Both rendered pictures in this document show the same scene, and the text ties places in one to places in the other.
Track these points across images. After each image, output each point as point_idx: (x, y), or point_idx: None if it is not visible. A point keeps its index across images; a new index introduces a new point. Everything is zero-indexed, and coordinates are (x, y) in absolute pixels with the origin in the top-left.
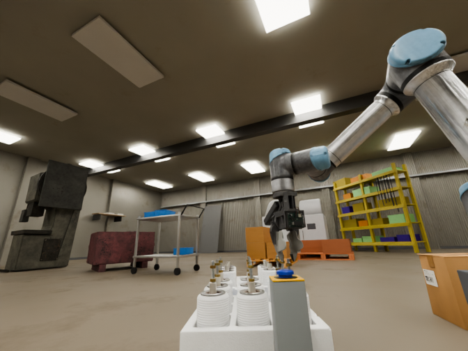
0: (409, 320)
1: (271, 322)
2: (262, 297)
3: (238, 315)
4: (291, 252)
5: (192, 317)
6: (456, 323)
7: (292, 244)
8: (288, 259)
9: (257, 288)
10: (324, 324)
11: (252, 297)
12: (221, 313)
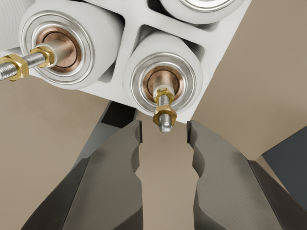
0: None
1: (115, 67)
2: (83, 86)
3: None
4: (193, 137)
5: None
6: None
7: (200, 175)
8: (163, 132)
9: (79, 27)
10: (188, 113)
11: (56, 86)
12: (4, 49)
